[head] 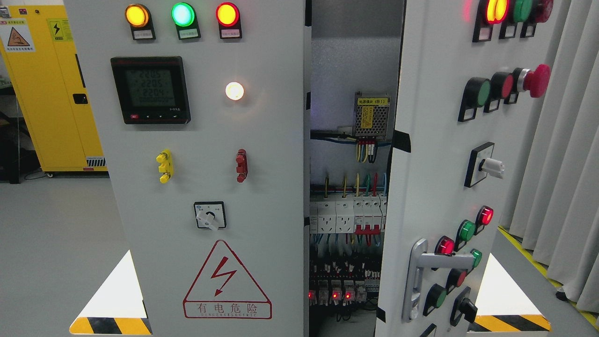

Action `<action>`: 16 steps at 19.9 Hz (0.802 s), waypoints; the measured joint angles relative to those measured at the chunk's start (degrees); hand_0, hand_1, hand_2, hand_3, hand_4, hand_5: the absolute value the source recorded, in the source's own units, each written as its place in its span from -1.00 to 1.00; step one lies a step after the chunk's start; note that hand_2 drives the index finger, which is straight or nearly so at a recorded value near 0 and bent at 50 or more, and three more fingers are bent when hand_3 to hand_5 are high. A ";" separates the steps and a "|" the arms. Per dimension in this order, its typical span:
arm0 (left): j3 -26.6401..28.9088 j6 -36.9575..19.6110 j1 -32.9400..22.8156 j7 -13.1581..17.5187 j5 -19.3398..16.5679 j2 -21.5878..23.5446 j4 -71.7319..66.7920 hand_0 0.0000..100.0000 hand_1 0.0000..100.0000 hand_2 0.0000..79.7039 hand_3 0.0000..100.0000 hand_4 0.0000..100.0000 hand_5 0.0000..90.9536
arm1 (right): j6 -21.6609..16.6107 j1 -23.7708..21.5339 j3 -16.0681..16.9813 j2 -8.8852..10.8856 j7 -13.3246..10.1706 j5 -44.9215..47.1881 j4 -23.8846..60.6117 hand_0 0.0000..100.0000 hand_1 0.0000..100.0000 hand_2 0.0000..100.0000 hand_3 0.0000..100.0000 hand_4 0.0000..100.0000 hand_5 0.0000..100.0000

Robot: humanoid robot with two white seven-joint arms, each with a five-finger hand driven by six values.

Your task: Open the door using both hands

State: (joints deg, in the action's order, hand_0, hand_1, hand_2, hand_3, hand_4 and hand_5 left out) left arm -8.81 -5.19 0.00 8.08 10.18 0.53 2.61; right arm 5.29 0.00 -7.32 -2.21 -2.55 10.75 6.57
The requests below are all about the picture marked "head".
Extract yellow safety cabinet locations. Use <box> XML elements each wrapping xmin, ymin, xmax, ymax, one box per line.
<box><xmin>1</xmin><ymin>5</ymin><xmax>108</xmax><ymax>175</ymax></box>

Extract green indicator light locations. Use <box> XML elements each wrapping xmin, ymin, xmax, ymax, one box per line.
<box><xmin>170</xmin><ymin>2</ymin><xmax>201</xmax><ymax>40</ymax></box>

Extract silver door handle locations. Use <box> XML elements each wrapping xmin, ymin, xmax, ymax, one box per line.
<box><xmin>402</xmin><ymin>238</ymin><xmax>475</xmax><ymax>323</ymax></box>

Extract red emergency stop button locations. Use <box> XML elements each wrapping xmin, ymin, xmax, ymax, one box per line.
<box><xmin>504</xmin><ymin>64</ymin><xmax>551</xmax><ymax>104</ymax></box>

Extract white selector switch right door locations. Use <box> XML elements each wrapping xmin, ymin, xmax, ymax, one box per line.
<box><xmin>464</xmin><ymin>142</ymin><xmax>505</xmax><ymax>188</ymax></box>

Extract lower row relays and breakers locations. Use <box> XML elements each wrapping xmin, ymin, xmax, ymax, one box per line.
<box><xmin>307</xmin><ymin>250</ymin><xmax>382</xmax><ymax>307</ymax></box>

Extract grey curtain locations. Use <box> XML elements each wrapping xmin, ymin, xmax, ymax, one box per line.
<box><xmin>509</xmin><ymin>0</ymin><xmax>599</xmax><ymax>313</ymax></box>

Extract upper row circuit breakers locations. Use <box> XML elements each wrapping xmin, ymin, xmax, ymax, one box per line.
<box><xmin>309</xmin><ymin>195</ymin><xmax>387</xmax><ymax>235</ymax></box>

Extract red electric danger sign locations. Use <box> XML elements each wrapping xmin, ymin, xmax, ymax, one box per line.
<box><xmin>182</xmin><ymin>240</ymin><xmax>272</xmax><ymax>320</ymax></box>

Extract white indicator light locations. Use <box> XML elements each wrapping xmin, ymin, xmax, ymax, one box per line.
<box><xmin>225</xmin><ymin>81</ymin><xmax>245</xmax><ymax>102</ymax></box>

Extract white rotary selector switch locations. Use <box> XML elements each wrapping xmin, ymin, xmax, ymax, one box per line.
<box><xmin>193</xmin><ymin>201</ymin><xmax>227</xmax><ymax>231</ymax></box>

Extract metal mesh power supply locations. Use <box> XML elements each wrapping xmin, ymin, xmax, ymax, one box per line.
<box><xmin>352</xmin><ymin>91</ymin><xmax>391</xmax><ymax>140</ymax></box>

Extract black digital power meter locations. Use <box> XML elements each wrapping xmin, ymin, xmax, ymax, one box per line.
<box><xmin>110</xmin><ymin>56</ymin><xmax>191</xmax><ymax>125</ymax></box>

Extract grey cabinet door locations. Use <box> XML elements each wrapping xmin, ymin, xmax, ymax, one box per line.
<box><xmin>64</xmin><ymin>0</ymin><xmax>307</xmax><ymax>337</ymax></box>
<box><xmin>374</xmin><ymin>0</ymin><xmax>561</xmax><ymax>337</ymax></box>

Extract red indicator light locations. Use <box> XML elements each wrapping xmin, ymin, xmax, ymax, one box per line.
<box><xmin>215</xmin><ymin>2</ymin><xmax>242</xmax><ymax>40</ymax></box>

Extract yellow indicator light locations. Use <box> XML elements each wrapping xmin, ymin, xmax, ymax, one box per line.
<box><xmin>124</xmin><ymin>3</ymin><xmax>156</xmax><ymax>41</ymax></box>

